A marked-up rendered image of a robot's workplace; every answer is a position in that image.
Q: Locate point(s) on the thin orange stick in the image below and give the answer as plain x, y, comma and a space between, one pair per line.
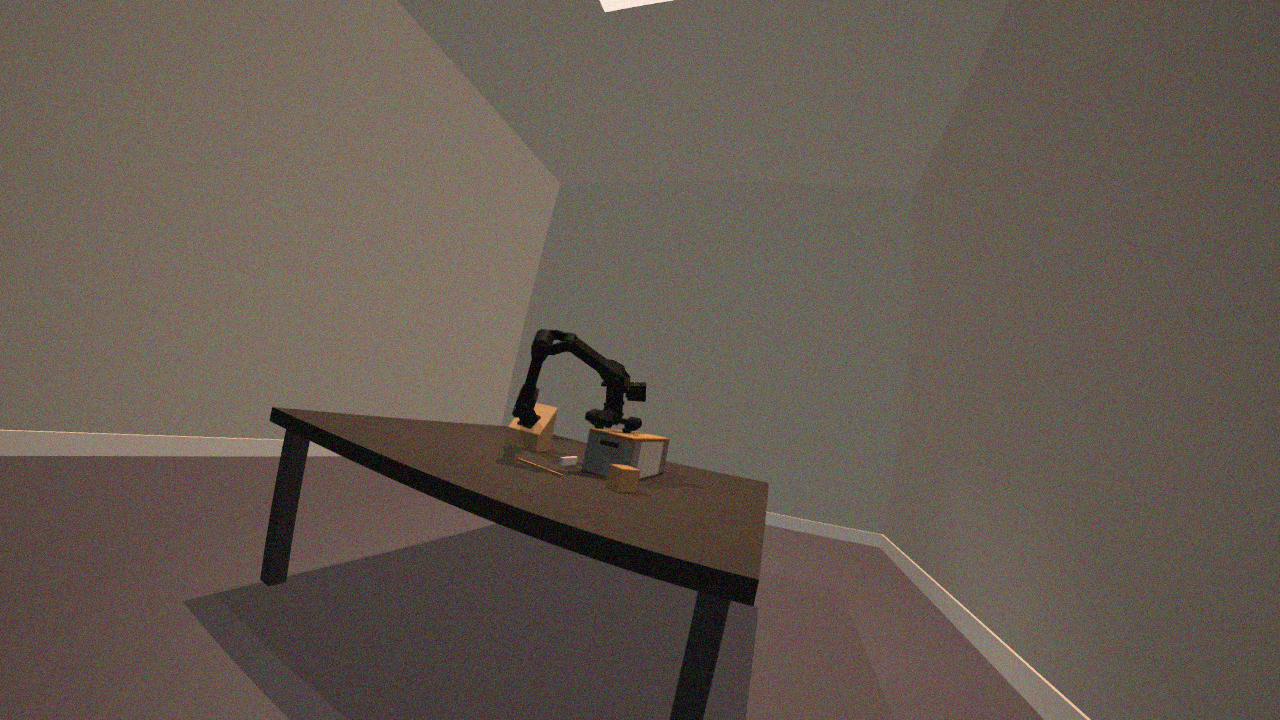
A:
540, 468

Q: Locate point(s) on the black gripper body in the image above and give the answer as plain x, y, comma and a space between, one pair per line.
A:
631, 424

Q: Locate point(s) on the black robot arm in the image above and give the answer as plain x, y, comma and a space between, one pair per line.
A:
613, 374

